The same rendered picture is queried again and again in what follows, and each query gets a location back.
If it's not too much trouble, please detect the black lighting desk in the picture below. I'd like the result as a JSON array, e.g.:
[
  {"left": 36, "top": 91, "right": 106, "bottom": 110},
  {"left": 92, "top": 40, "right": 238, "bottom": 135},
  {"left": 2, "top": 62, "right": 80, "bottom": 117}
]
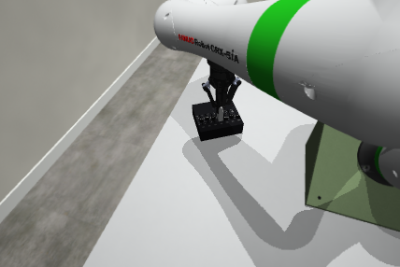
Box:
[{"left": 192, "top": 101, "right": 244, "bottom": 141}]

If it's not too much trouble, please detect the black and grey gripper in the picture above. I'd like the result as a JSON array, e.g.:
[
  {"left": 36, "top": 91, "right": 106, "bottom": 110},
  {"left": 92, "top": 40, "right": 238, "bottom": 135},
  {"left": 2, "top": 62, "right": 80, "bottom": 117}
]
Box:
[{"left": 202, "top": 66, "right": 242, "bottom": 121}]

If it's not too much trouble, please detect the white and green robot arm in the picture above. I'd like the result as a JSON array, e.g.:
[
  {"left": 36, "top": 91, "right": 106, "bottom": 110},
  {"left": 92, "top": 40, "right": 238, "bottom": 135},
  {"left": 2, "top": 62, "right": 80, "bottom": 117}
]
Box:
[{"left": 153, "top": 0, "right": 400, "bottom": 189}]

